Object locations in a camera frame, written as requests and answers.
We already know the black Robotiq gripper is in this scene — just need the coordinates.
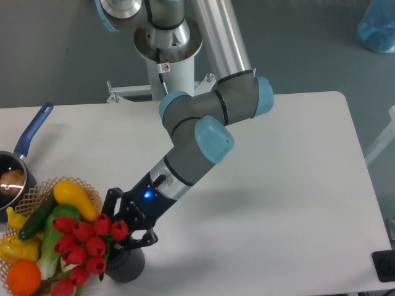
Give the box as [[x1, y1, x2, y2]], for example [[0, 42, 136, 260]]
[[101, 173, 176, 250]]

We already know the red tulip bouquet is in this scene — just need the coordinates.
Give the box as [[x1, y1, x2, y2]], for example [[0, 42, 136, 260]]
[[51, 214, 129, 295]]

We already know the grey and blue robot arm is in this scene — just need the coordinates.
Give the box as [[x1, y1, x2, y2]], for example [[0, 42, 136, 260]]
[[96, 1, 274, 250]]

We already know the dark grey ribbed vase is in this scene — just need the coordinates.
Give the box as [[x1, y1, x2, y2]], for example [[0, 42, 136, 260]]
[[105, 247, 145, 283]]

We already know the yellow squash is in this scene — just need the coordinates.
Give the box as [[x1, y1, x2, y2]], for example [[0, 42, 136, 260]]
[[53, 179, 98, 222]]

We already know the green cucumber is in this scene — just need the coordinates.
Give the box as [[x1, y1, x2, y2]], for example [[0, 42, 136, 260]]
[[19, 194, 58, 240]]

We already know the woven wicker basket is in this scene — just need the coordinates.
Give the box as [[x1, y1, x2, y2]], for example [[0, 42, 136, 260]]
[[1, 178, 104, 295]]

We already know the green bok choy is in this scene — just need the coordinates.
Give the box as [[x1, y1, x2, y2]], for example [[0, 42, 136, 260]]
[[36, 204, 81, 281]]

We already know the small yellow pepper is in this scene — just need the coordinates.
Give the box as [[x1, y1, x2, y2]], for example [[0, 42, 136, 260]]
[[6, 207, 28, 231]]

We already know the yellow gourd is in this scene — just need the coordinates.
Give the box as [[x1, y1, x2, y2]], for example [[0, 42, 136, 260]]
[[1, 235, 41, 265]]

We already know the bread roll in pan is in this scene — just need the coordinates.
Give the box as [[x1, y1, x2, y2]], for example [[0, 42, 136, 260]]
[[1, 170, 25, 196]]

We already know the orange fruit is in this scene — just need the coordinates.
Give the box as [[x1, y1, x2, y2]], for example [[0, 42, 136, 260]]
[[6, 260, 41, 295]]

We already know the black device at table edge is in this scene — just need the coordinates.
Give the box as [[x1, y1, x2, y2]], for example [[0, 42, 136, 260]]
[[372, 250, 394, 282]]

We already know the blue-handled saucepan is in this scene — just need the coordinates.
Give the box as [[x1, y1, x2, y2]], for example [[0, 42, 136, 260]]
[[1, 102, 54, 223]]

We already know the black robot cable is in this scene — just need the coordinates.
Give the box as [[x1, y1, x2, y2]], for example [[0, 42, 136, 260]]
[[155, 47, 172, 96]]

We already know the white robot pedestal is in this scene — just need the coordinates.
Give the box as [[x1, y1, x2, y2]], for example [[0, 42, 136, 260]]
[[106, 17, 257, 104]]

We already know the white frame at right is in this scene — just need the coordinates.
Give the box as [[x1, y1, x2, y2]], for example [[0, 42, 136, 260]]
[[365, 106, 394, 166]]

